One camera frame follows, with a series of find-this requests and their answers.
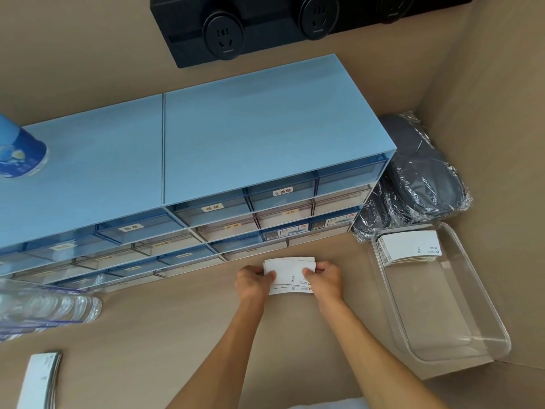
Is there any person's right hand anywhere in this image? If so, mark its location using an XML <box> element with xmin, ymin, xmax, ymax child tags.
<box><xmin>303</xmin><ymin>260</ymin><xmax>345</xmax><ymax>311</ymax></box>

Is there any person's left hand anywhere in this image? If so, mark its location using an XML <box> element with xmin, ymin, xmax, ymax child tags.
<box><xmin>235</xmin><ymin>264</ymin><xmax>278</xmax><ymax>314</ymax></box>

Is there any bundle of white paper sleeves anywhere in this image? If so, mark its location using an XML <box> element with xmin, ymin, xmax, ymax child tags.
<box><xmin>263</xmin><ymin>256</ymin><xmax>318</xmax><ymax>296</ymax></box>

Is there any person's right forearm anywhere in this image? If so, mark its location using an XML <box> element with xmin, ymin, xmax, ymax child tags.
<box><xmin>316</xmin><ymin>294</ymin><xmax>444</xmax><ymax>409</ymax></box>

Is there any person's left forearm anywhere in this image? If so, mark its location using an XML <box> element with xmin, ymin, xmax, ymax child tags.
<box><xmin>165</xmin><ymin>299</ymin><xmax>295</xmax><ymax>409</ymax></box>

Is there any grey pouch in plastic wrap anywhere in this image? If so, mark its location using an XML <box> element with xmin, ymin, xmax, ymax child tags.
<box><xmin>378</xmin><ymin>112</ymin><xmax>470</xmax><ymax>223</ymax></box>
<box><xmin>352</xmin><ymin>176</ymin><xmax>413</xmax><ymax>244</ymax></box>

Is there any stack of white paper sleeves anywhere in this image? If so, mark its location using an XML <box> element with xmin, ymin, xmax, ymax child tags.
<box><xmin>16</xmin><ymin>352</ymin><xmax>64</xmax><ymax>409</ymax></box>
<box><xmin>376</xmin><ymin>230</ymin><xmax>442</xmax><ymax>267</ymax></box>

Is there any blue plastic drawer cabinet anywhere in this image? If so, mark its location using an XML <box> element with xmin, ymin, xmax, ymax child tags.
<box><xmin>0</xmin><ymin>94</ymin><xmax>227</xmax><ymax>295</ymax></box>
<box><xmin>163</xmin><ymin>54</ymin><xmax>398</xmax><ymax>264</ymax></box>

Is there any clear plastic container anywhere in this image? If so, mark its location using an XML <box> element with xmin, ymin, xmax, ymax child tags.
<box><xmin>368</xmin><ymin>221</ymin><xmax>512</xmax><ymax>364</ymax></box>

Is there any stack of clear plastic lids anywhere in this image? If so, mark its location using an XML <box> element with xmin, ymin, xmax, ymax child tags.
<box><xmin>0</xmin><ymin>278</ymin><xmax>103</xmax><ymax>341</ymax></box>

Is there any round black power socket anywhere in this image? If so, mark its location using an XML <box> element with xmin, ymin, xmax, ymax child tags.
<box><xmin>297</xmin><ymin>0</ymin><xmax>340</xmax><ymax>40</ymax></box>
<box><xmin>376</xmin><ymin>0</ymin><xmax>417</xmax><ymax>24</ymax></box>
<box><xmin>202</xmin><ymin>10</ymin><xmax>244</xmax><ymax>61</ymax></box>

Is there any black wall power rail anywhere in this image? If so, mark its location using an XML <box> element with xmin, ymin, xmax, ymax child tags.
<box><xmin>149</xmin><ymin>0</ymin><xmax>476</xmax><ymax>69</ymax></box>

